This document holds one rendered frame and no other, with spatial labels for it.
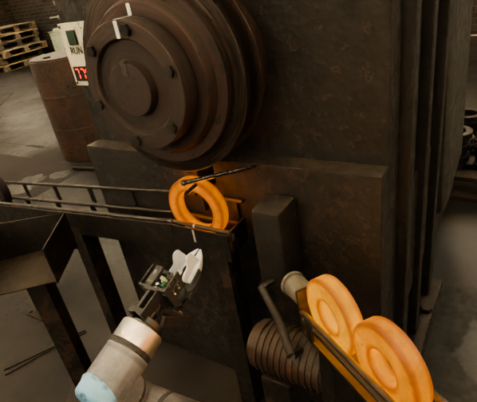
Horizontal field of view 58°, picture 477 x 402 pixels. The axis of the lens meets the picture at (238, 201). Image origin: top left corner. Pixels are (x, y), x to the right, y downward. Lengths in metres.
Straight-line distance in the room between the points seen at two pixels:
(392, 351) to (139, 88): 0.69
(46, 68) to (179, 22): 3.03
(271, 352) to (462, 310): 1.06
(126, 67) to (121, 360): 0.58
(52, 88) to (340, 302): 3.41
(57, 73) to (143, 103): 2.93
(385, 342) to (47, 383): 1.52
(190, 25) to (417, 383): 0.74
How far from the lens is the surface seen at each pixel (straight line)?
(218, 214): 1.14
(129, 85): 0.98
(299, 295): 0.91
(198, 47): 0.91
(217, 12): 0.91
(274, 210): 1.02
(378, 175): 0.99
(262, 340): 1.09
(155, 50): 0.91
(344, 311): 0.80
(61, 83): 3.89
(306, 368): 1.06
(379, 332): 0.72
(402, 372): 0.72
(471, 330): 1.90
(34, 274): 1.45
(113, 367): 0.87
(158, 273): 0.93
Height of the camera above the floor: 1.31
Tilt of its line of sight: 28 degrees down
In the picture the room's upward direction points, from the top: 10 degrees counter-clockwise
